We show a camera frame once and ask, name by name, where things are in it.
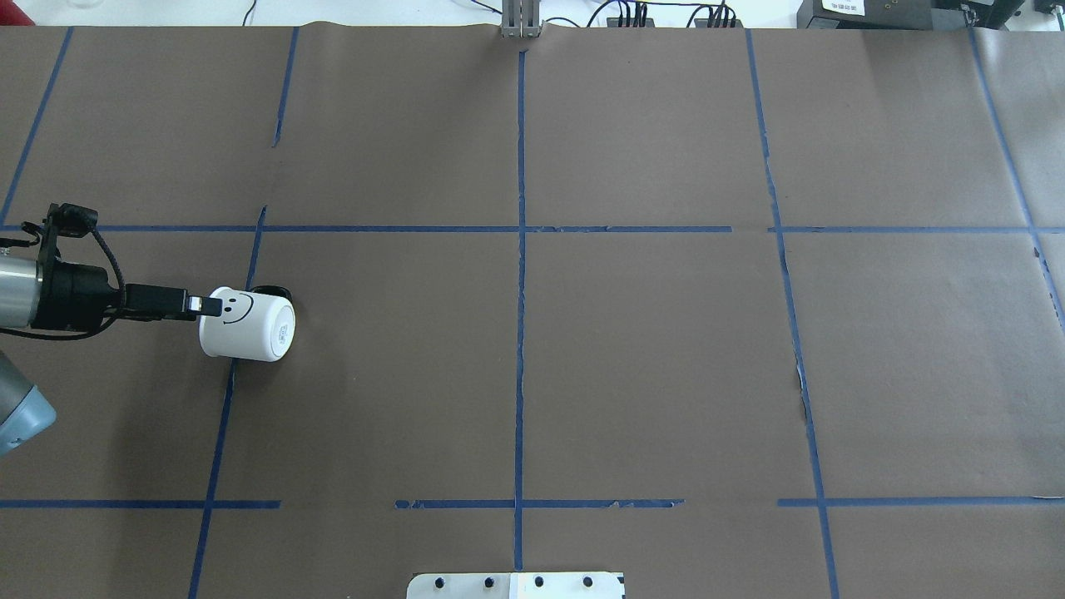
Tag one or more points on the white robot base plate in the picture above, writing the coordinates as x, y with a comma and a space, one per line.
518, 585

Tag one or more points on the white smiley face mug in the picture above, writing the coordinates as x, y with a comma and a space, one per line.
257, 324

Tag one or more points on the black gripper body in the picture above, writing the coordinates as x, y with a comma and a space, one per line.
76, 294

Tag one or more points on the black power strip left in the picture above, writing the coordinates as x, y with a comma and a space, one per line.
630, 15

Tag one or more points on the black box with label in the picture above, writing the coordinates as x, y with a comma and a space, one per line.
884, 15

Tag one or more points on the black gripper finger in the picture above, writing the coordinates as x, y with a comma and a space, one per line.
146, 303

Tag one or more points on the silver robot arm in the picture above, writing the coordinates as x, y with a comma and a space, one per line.
26, 411

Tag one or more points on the black power strip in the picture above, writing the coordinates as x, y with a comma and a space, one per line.
630, 15
715, 16

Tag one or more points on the black power strip right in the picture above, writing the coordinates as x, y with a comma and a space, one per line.
715, 16

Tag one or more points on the grey aluminium frame post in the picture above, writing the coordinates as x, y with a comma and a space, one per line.
521, 18

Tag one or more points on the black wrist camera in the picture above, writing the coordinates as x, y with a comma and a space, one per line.
61, 221

